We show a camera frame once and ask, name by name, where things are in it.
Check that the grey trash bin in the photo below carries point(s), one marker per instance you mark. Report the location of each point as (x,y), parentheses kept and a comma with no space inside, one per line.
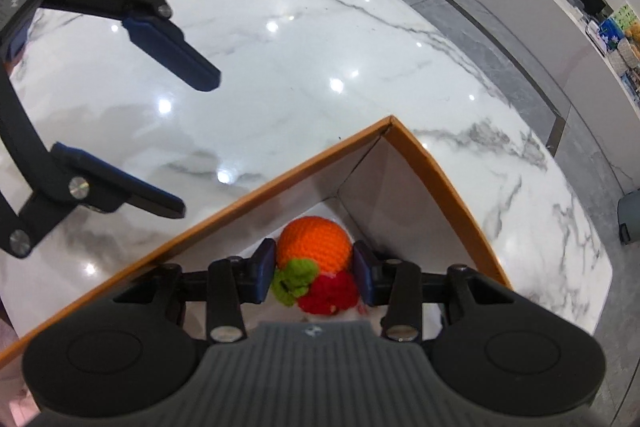
(628,217)

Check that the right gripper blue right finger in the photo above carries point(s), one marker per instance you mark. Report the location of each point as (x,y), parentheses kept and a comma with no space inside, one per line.
(393,285)

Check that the orange cardboard shoe box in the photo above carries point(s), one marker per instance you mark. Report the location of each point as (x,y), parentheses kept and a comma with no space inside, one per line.
(380,184)

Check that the orange crochet fruit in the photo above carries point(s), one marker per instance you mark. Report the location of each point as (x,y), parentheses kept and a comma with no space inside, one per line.
(314,268)

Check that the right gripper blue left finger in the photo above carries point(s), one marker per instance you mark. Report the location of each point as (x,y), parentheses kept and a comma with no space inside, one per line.
(231,282)

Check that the white tv console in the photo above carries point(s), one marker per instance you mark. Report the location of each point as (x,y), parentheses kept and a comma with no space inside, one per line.
(555,33)

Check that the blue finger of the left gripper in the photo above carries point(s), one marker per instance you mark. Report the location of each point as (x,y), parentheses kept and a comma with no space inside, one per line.
(63,178)
(179,57)

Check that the brown teddy bear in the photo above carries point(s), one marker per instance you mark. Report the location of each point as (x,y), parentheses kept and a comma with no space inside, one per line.
(632,34)

